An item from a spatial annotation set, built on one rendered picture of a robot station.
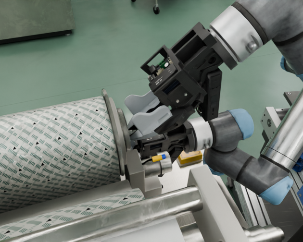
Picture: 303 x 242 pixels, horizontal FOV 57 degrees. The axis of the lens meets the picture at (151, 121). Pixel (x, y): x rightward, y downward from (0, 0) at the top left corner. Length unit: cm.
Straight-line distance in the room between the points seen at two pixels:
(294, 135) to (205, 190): 56
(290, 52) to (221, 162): 35
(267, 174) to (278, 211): 99
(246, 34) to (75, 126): 27
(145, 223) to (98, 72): 262
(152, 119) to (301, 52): 24
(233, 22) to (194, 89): 10
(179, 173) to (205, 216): 67
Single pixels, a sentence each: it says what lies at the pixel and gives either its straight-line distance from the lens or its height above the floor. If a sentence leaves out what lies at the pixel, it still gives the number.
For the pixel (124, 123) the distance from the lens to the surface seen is 44.
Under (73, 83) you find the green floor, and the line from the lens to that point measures 268.
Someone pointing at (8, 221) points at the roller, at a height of 123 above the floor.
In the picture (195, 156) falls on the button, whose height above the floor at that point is 92.
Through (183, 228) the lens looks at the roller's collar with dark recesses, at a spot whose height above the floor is 136.
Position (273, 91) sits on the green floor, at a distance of 271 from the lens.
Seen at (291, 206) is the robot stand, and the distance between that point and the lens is 173.
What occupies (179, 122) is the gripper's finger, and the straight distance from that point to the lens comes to 44.
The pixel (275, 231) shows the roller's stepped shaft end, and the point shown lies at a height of 134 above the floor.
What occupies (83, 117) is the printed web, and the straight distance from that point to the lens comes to 42.
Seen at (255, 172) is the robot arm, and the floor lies 104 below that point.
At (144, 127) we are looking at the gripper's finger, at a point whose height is 127.
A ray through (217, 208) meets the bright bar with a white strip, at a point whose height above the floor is 146.
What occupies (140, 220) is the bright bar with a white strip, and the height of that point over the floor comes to 145.
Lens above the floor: 160
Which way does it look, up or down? 46 degrees down
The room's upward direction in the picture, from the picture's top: straight up
